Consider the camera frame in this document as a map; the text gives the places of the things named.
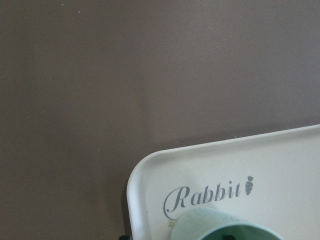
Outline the green cup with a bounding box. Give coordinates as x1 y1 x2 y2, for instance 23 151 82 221
170 208 283 240

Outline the cream rabbit tray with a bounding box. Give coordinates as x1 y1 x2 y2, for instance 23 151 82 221
126 125 320 240

